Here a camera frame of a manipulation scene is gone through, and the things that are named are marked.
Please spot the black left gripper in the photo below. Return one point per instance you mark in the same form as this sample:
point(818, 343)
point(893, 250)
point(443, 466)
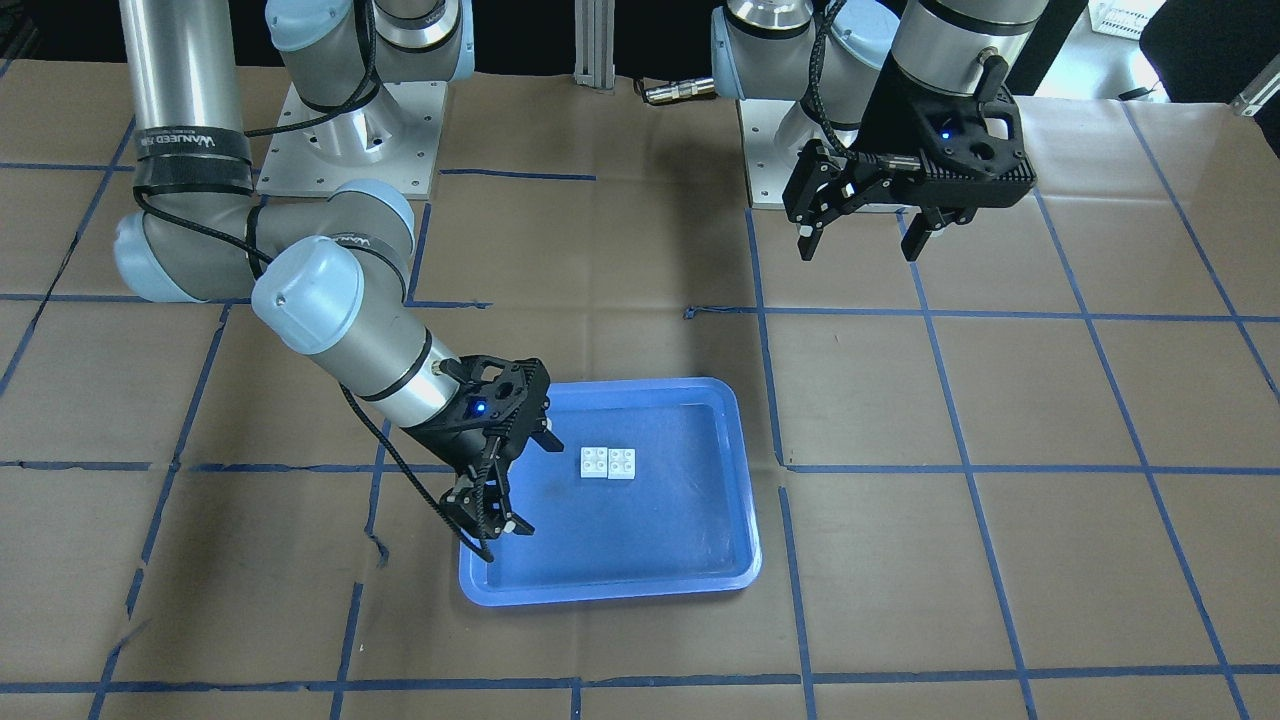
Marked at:
point(893, 122)

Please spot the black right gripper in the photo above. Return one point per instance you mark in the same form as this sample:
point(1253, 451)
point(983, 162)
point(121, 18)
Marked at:
point(447, 441)

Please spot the white toy block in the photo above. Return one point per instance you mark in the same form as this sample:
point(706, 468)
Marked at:
point(621, 464)
point(594, 462)

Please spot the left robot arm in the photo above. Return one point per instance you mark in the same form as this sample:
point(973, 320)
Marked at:
point(826, 60)

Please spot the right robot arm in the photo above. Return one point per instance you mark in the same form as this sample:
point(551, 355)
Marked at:
point(329, 278)

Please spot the blue plastic tray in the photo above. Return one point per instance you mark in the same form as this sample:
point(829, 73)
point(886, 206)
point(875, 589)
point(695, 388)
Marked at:
point(685, 524)

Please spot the aluminium frame post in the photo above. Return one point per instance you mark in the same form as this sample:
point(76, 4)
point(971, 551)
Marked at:
point(593, 24)

